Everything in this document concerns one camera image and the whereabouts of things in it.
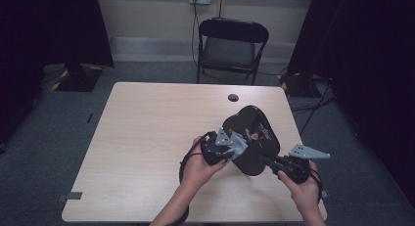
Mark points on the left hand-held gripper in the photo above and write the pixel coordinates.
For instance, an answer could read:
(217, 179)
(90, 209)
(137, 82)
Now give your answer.
(212, 152)

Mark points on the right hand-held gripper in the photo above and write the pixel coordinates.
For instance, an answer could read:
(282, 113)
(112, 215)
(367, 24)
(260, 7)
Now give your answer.
(293, 169)

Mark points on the grey textured cleaning cloth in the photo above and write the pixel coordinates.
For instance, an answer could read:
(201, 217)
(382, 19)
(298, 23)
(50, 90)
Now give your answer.
(239, 146)

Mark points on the person's right hand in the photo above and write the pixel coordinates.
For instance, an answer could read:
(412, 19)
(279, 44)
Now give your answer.
(305, 195)

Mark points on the black stand base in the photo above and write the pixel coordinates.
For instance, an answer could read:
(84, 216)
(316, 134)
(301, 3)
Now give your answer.
(298, 87)
(80, 79)

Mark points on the black folding chair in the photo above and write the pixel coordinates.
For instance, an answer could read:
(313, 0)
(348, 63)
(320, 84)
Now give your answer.
(228, 51)

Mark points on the dark curtain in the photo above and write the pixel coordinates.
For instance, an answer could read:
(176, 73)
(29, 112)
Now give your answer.
(368, 56)
(49, 30)

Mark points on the grey floor tape strip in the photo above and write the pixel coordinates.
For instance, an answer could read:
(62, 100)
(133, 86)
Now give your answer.
(73, 196)

